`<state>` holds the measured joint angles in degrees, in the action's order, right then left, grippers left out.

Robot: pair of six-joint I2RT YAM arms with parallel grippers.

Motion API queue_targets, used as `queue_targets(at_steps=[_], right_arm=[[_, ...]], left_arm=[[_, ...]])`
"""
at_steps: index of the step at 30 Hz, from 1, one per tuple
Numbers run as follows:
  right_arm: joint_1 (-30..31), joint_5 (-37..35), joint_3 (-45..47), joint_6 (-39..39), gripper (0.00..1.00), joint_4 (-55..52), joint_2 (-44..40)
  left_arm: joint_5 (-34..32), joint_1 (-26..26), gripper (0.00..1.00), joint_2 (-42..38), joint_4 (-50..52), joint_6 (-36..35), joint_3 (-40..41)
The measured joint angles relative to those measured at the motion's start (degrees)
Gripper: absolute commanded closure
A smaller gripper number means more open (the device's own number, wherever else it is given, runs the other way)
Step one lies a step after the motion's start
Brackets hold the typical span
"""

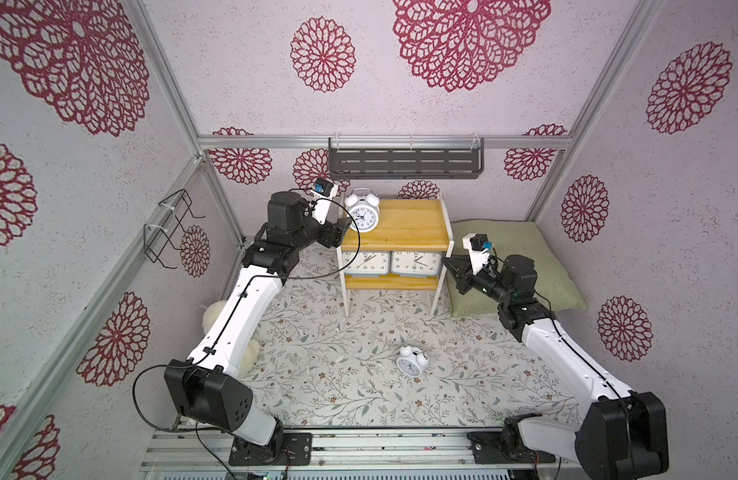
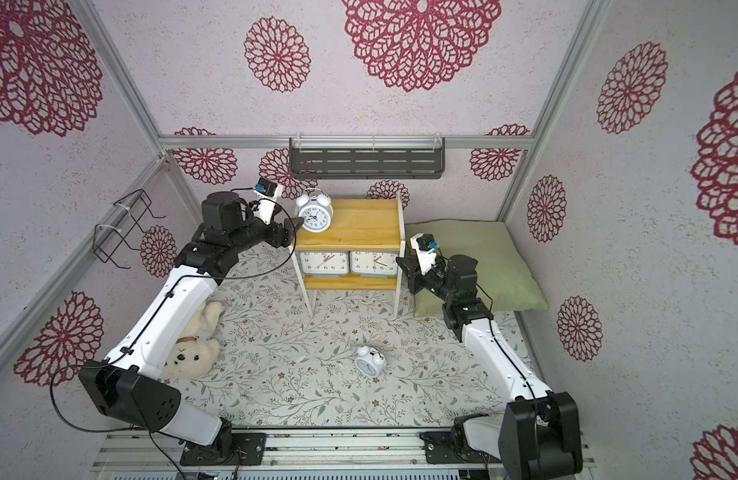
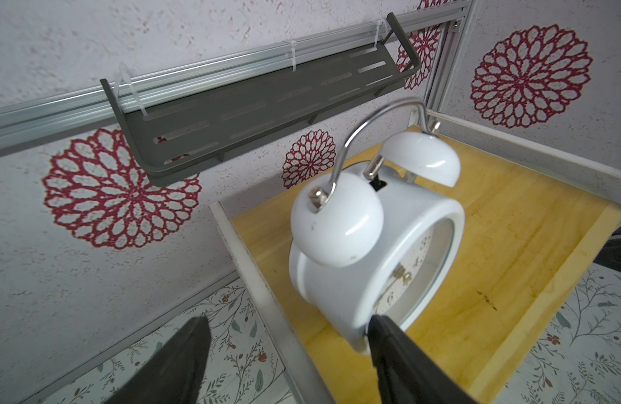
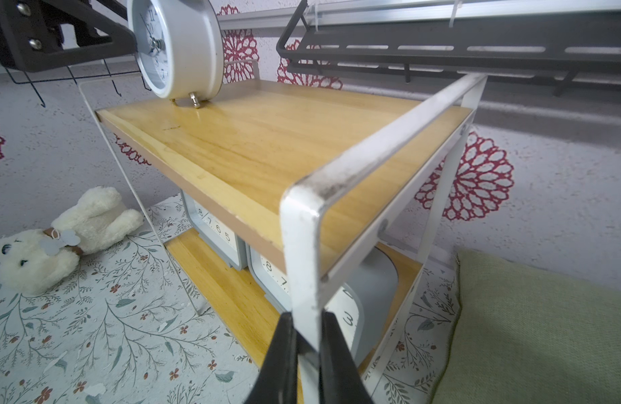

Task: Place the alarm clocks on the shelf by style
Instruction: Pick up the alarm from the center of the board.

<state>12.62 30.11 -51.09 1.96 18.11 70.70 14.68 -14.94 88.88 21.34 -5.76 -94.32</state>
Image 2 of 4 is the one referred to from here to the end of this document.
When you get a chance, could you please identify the white twin-bell alarm clock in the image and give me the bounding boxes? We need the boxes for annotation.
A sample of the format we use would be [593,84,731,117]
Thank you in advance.
[354,345,387,378]
[295,188,334,233]

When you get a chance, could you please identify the grey square alarm clock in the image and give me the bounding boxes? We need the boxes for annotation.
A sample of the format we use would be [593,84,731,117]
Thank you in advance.
[298,251,350,277]
[349,251,398,278]

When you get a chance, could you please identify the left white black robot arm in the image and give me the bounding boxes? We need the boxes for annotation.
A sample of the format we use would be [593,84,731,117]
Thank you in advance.
[78,179,302,458]

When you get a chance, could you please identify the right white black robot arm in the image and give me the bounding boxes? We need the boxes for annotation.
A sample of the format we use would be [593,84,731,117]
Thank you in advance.
[397,250,583,479]

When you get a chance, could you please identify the green pillow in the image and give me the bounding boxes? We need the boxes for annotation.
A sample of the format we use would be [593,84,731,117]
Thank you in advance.
[406,220,548,312]

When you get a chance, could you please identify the white plush teddy bear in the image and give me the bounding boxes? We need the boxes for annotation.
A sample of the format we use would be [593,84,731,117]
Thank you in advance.
[161,301,225,382]

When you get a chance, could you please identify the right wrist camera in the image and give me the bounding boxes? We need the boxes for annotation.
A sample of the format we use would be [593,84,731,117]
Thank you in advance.
[409,233,439,275]

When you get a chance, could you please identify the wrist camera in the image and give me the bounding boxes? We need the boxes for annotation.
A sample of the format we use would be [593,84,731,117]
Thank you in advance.
[409,233,439,275]
[252,177,284,225]

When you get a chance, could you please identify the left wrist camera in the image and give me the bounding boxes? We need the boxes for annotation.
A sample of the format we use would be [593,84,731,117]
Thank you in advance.
[252,177,284,225]

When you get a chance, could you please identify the grey wall-mounted metal shelf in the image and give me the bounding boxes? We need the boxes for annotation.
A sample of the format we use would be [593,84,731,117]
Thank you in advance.
[288,136,446,180]

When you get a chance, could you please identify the black wire wall rack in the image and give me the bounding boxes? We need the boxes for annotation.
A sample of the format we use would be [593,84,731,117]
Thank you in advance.
[91,188,165,270]

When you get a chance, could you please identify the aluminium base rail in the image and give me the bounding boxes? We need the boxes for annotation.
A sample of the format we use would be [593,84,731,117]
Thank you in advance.
[90,428,506,479]

